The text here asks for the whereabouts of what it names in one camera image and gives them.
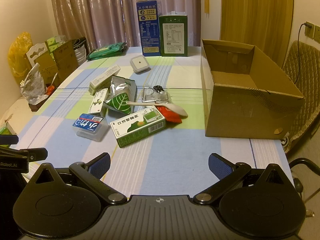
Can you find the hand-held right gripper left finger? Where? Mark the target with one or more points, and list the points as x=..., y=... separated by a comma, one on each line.
x=99, y=164

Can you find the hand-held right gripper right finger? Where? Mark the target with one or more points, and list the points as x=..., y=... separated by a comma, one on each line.
x=220, y=166

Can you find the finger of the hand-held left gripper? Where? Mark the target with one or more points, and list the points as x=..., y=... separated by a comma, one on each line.
x=8, y=139
x=35, y=153

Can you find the clear plastic box blue label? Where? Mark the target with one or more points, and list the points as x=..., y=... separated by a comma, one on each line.
x=87, y=126

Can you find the green and white medicine box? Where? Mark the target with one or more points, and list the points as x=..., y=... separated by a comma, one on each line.
x=140, y=130

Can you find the small white green medicine box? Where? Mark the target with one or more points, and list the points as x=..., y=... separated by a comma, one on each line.
x=97, y=102

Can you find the green leaf foil packet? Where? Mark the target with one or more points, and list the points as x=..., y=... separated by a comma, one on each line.
x=120, y=103

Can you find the red sachet packet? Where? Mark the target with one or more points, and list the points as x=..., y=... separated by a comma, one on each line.
x=171, y=117

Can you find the long white medicine box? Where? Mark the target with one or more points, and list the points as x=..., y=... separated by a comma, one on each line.
x=103, y=77

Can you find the clear plastic blister pack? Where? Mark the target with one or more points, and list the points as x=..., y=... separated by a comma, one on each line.
x=155, y=97

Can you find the white plug-in night light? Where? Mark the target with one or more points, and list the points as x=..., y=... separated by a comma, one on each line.
x=139, y=63

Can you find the checked cloth desktop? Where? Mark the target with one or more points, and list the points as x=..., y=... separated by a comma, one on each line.
x=175, y=155

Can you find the green box with white flap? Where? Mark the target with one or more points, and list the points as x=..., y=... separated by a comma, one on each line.
x=6, y=130

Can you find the dark wooden stand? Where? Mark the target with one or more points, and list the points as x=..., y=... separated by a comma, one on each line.
x=35, y=106

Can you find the crumpled white snack bag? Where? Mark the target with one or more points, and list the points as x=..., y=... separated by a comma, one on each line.
x=31, y=85

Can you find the yellow plastic bag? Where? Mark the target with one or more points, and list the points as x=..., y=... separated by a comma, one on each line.
x=17, y=55

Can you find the brown cardboard storage box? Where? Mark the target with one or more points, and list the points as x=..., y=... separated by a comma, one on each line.
x=63, y=57

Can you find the small green boxes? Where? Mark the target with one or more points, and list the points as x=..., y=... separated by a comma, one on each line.
x=53, y=42

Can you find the white paper bag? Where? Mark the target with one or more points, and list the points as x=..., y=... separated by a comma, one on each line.
x=80, y=52

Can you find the green wet wipes pack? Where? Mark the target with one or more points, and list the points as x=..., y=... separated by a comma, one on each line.
x=105, y=51

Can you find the dark green carton box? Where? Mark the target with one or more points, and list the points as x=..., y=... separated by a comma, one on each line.
x=175, y=50

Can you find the tall blue milk carton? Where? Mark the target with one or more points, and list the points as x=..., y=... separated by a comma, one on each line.
x=150, y=30

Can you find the pinkish grey curtain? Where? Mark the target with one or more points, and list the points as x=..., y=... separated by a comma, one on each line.
x=100, y=10

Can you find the wooden door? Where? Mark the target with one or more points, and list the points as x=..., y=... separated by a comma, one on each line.
x=250, y=10

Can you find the black charger plug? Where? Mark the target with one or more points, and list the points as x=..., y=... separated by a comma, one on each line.
x=308, y=25

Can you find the black metal chair frame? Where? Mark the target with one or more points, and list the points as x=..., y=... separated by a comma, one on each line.
x=307, y=163

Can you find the wall socket with charger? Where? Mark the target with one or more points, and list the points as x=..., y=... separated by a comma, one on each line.
x=311, y=32

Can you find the plain wall socket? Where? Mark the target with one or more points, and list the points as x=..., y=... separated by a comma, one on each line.
x=317, y=33

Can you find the yellow wall hanging strip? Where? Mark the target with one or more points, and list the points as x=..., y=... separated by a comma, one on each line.
x=206, y=0

